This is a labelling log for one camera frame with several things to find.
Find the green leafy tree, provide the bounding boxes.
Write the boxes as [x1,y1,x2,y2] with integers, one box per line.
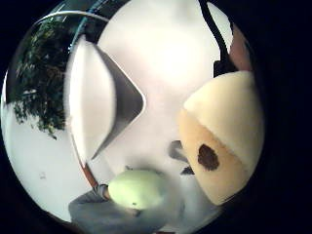
[9,19,73,140]

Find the white box with grey inside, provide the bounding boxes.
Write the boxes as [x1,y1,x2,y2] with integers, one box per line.
[65,34,146,164]

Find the tan and cream plush toy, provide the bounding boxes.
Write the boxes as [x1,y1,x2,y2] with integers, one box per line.
[177,70,265,207]

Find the green round fruit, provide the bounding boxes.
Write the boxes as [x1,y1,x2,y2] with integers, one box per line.
[107,169,170,211]

